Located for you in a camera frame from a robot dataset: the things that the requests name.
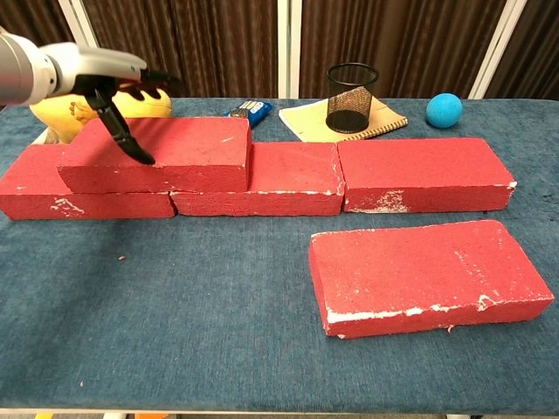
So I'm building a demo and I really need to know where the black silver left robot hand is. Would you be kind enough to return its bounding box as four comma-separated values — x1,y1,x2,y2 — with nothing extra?
43,42,183,166

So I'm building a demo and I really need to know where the red foam brick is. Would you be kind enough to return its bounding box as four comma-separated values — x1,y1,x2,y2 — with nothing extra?
0,143,178,221
307,219,556,340
56,115,253,195
336,138,519,215
169,141,346,218

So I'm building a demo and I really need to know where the yellow plush animal toy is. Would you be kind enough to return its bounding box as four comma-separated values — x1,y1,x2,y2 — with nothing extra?
29,85,174,145

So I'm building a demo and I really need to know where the brown pleated curtain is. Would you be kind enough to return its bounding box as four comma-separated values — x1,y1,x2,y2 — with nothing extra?
487,0,559,100
299,0,510,100
82,0,280,100
0,0,78,47

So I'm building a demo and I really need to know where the small white grey object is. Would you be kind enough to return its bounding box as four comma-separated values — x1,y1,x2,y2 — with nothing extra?
32,127,61,145

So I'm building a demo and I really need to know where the blue cookie packet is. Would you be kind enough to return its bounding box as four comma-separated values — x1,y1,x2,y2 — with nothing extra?
224,99,273,128

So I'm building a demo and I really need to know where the spiral notebook with tan cover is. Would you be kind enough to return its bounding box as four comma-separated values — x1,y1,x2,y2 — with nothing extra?
278,98,409,144

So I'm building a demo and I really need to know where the blue table cloth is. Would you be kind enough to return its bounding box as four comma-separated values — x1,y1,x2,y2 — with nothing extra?
0,96,559,414

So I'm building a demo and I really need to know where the black mesh pen cup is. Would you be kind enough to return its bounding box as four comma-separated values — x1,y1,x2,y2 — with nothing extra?
326,62,380,134

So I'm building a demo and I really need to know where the blue ball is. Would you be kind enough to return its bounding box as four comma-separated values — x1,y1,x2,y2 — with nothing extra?
425,92,464,129

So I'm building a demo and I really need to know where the white frame post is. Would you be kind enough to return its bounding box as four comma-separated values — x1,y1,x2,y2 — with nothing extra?
277,0,302,100
469,0,529,100
59,0,106,52

